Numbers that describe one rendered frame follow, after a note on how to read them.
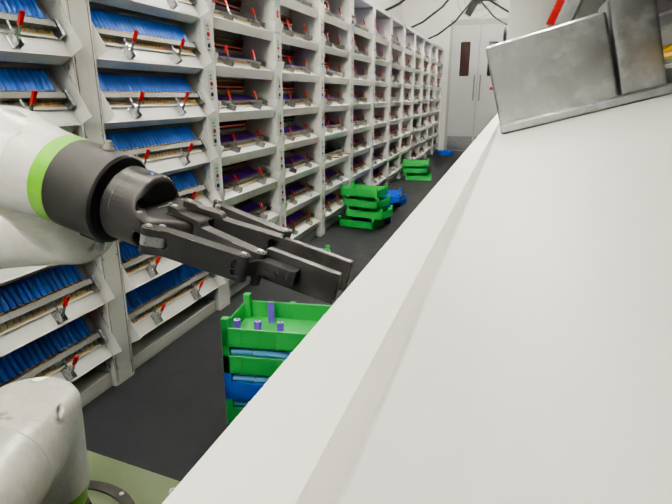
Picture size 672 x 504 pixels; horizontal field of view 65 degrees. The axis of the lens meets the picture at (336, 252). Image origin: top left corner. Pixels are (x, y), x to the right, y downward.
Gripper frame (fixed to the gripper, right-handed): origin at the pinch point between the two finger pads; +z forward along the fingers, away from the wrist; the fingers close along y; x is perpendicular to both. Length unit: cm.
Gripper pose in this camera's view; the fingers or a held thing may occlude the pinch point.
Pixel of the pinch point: (309, 269)
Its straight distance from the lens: 48.2
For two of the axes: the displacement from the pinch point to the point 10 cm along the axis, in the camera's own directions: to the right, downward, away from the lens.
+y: -3.1, 2.7, -9.1
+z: 9.2, 3.3, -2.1
